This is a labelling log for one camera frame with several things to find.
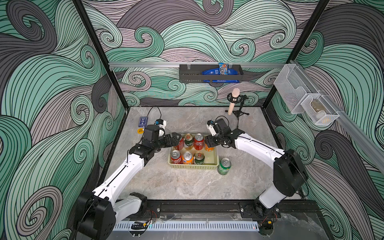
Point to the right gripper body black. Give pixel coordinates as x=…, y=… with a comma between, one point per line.
x=221, y=137

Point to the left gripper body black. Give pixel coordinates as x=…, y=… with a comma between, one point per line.
x=161, y=142

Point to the orange soda can back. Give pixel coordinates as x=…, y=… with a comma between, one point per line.
x=209, y=147

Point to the orange soda can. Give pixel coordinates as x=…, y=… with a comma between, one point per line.
x=188, y=158
x=209, y=147

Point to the red cola can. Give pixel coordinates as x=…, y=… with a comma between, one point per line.
x=180, y=145
x=176, y=157
x=199, y=142

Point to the green gold-top can front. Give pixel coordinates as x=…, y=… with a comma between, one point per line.
x=199, y=158

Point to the green gold-top can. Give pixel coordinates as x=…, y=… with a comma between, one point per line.
x=188, y=141
x=199, y=158

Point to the green soda can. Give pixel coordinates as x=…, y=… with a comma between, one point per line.
x=224, y=166

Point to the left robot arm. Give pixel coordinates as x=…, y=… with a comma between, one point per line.
x=97, y=212

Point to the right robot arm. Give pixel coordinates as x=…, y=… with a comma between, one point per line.
x=289, y=173

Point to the light green plastic basket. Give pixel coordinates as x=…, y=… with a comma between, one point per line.
x=193, y=153

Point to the green gold-top can back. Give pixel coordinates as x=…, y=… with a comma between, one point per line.
x=188, y=141

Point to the orange soda can front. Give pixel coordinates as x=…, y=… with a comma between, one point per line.
x=188, y=158

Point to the black microphone tripod stand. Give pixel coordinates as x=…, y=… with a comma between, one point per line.
x=238, y=113

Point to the beige microphone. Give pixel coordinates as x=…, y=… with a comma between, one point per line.
x=233, y=99

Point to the blue snack bag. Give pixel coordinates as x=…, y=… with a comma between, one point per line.
x=217, y=72

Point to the small candy packet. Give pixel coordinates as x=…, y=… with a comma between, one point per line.
x=223, y=69

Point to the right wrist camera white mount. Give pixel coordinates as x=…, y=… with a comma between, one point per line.
x=210, y=127

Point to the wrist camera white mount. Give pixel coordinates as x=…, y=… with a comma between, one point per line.
x=162, y=125
x=210, y=127

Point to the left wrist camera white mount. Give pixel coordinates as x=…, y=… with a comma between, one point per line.
x=162, y=125

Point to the black wall shelf basket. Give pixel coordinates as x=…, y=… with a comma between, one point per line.
x=193, y=74

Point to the back aluminium rail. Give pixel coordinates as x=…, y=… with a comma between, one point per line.
x=153, y=64

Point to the aluminium rail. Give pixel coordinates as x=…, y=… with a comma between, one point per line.
x=373, y=152
x=153, y=64

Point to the large clear wall bin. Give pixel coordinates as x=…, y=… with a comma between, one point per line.
x=291, y=84

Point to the white slotted cable duct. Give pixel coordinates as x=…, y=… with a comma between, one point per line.
x=228, y=226

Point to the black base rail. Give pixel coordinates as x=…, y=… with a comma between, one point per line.
x=246, y=208

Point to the small clear wall bin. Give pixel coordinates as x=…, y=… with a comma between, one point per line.
x=319, y=110

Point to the right aluminium rail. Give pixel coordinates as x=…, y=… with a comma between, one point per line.
x=373, y=152

